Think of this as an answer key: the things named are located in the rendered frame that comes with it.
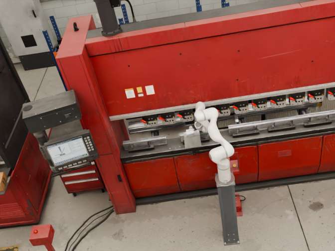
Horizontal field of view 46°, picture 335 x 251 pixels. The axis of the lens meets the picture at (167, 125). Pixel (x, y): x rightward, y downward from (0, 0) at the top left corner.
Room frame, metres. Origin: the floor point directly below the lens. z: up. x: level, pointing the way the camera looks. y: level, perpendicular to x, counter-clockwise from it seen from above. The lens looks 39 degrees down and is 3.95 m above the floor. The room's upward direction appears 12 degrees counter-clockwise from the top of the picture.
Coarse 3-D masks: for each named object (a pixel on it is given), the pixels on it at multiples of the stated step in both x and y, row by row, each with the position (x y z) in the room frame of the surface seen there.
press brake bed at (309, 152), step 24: (240, 144) 3.24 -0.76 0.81; (264, 144) 3.21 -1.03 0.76; (288, 144) 3.18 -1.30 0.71; (312, 144) 3.16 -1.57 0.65; (144, 168) 3.34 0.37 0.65; (168, 168) 3.32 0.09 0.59; (192, 168) 3.29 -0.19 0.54; (216, 168) 3.26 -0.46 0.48; (240, 168) 3.24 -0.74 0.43; (264, 168) 3.21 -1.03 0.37; (288, 168) 3.18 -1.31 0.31; (312, 168) 3.17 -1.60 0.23; (144, 192) 3.38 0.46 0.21; (168, 192) 3.37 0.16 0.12; (192, 192) 3.35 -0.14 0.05; (216, 192) 3.28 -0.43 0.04
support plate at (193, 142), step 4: (184, 132) 3.42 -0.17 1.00; (196, 132) 3.38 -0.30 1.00; (184, 136) 3.35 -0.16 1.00; (192, 136) 3.33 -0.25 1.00; (196, 136) 3.31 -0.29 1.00; (184, 140) 3.29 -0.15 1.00; (188, 140) 3.27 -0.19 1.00; (192, 140) 3.26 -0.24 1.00; (196, 140) 3.25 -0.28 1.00; (200, 140) 3.23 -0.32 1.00; (184, 144) 3.23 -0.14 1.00; (188, 144) 3.21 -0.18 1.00; (192, 144) 3.20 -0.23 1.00; (196, 144) 3.18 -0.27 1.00; (200, 144) 3.17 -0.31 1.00
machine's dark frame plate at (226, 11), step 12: (264, 0) 3.56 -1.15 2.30; (276, 0) 3.51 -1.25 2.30; (288, 0) 3.46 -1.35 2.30; (300, 0) 3.40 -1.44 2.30; (312, 0) 3.35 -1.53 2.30; (204, 12) 3.58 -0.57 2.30; (216, 12) 3.52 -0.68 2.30; (228, 12) 3.47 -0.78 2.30; (240, 12) 3.42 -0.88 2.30; (132, 24) 3.65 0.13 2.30; (144, 24) 3.59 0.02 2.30; (156, 24) 3.54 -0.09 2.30; (168, 24) 3.48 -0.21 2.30; (96, 36) 3.55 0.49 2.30
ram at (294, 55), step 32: (256, 32) 3.32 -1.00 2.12; (288, 32) 3.29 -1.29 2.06; (320, 32) 3.27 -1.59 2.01; (96, 64) 3.47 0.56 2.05; (128, 64) 3.44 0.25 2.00; (160, 64) 3.41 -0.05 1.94; (192, 64) 3.38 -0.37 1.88; (224, 64) 3.35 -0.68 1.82; (256, 64) 3.32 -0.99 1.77; (288, 64) 3.29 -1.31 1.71; (320, 64) 3.26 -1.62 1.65; (160, 96) 3.42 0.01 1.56; (192, 96) 3.39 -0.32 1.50; (224, 96) 3.35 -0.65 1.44
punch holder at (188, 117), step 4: (180, 112) 3.40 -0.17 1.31; (184, 112) 3.39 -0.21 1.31; (188, 112) 3.39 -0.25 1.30; (192, 112) 3.39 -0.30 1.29; (184, 116) 3.40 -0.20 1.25; (188, 116) 3.39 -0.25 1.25; (192, 116) 3.38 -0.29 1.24; (180, 120) 3.40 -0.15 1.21; (184, 120) 3.39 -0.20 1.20; (188, 120) 3.39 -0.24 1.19; (192, 120) 3.38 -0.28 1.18
